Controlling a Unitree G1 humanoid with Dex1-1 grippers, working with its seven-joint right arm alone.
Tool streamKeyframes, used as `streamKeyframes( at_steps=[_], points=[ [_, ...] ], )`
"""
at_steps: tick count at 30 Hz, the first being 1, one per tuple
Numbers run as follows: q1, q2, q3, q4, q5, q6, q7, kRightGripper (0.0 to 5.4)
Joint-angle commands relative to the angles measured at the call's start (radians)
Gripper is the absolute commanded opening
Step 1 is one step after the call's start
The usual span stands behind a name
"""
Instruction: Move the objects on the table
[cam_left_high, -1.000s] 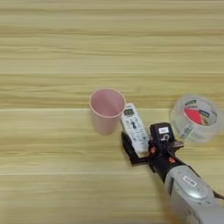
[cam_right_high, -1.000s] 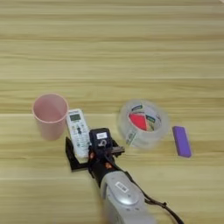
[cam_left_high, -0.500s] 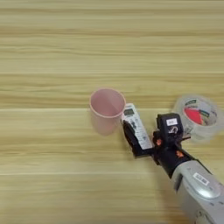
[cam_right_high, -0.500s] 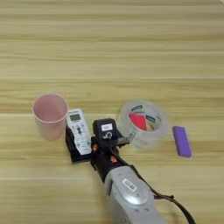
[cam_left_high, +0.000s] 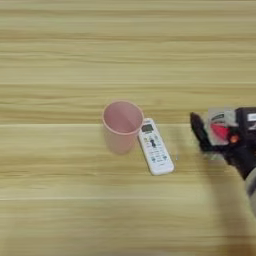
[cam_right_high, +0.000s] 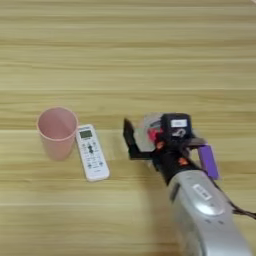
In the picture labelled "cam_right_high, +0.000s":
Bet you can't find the purple rectangular block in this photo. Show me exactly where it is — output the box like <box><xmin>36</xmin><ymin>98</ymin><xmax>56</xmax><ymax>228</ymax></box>
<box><xmin>197</xmin><ymin>144</ymin><xmax>220</xmax><ymax>181</ymax></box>

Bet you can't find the white remote control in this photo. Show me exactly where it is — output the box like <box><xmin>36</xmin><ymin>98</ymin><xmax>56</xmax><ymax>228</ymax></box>
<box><xmin>75</xmin><ymin>123</ymin><xmax>111</xmax><ymax>183</ymax></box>

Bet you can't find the red block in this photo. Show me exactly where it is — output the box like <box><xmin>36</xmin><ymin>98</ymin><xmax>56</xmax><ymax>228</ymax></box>
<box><xmin>147</xmin><ymin>127</ymin><xmax>162</xmax><ymax>144</ymax></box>

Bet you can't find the pink plastic cup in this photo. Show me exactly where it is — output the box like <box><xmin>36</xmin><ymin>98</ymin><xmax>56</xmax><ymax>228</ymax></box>
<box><xmin>36</xmin><ymin>106</ymin><xmax>80</xmax><ymax>162</ymax></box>

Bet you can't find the clear packing tape roll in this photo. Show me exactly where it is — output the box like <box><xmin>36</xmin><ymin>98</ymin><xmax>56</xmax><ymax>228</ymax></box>
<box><xmin>132</xmin><ymin>112</ymin><xmax>168</xmax><ymax>155</ymax></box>

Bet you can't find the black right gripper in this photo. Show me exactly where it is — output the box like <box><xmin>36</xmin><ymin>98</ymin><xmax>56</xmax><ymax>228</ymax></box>
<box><xmin>122</xmin><ymin>117</ymin><xmax>208</xmax><ymax>186</ymax></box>

